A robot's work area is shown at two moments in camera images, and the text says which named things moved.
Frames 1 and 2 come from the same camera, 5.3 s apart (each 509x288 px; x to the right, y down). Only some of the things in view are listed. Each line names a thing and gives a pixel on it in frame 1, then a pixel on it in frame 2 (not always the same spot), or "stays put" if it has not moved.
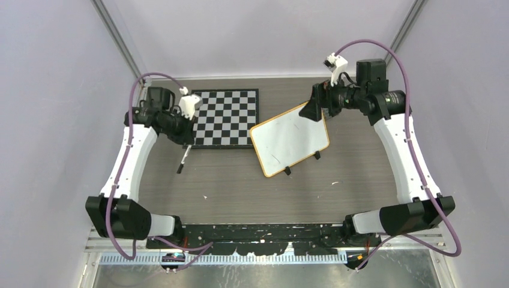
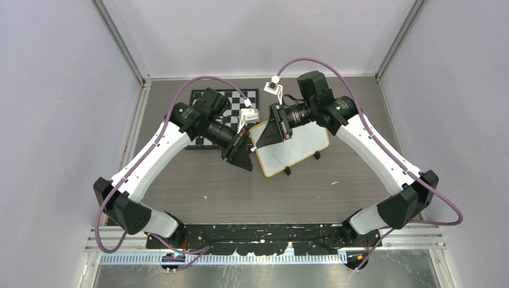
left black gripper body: (178, 128) -> (237, 138)
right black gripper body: (340, 96) -> (283, 119)
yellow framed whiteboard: (286, 140) stays put
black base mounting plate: (265, 239) stays put
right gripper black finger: (319, 99) -> (273, 132)
